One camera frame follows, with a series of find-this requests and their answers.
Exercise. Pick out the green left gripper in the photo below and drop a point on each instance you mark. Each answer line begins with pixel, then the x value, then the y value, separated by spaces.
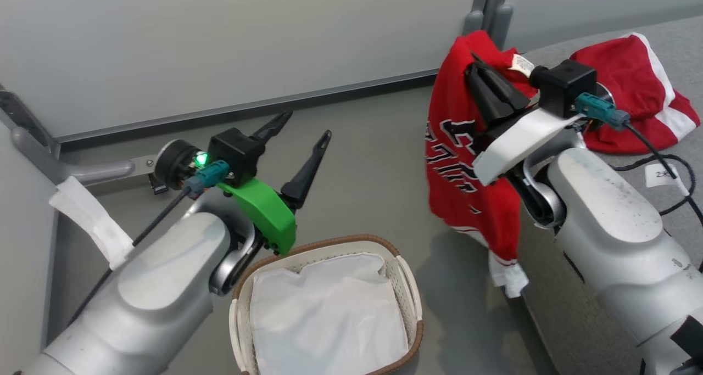
pixel 266 213

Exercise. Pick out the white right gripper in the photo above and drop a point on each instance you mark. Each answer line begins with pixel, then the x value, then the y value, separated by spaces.
pixel 522 144

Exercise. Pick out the red basketball jersey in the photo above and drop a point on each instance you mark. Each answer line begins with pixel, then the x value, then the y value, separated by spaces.
pixel 456 172

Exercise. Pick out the red shorts with white stripe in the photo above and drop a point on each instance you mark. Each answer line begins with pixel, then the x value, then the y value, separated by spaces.
pixel 631 89

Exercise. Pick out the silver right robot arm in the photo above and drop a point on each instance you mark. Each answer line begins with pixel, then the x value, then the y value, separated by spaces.
pixel 609 227

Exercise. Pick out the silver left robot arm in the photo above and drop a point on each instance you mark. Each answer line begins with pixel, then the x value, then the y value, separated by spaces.
pixel 148 287

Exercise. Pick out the grey fabric sofa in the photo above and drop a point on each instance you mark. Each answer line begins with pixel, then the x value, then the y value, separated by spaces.
pixel 571 320

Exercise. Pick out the black caster wheel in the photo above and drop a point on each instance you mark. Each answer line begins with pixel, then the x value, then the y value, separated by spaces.
pixel 158 185

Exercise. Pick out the white basket liner cloth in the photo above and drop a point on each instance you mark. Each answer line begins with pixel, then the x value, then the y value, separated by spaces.
pixel 329 314

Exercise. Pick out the white basket with brown rim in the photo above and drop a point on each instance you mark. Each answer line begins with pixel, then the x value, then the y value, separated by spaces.
pixel 409 287

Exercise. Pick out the grey partition foot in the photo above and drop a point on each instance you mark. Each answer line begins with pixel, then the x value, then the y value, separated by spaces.
pixel 93 172

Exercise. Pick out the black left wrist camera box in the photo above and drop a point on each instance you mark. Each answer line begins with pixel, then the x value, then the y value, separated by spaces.
pixel 236 152

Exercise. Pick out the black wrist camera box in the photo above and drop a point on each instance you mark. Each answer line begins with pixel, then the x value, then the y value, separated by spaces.
pixel 236 152
pixel 563 87

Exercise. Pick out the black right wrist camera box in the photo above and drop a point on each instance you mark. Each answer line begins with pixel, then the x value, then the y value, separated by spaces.
pixel 563 87

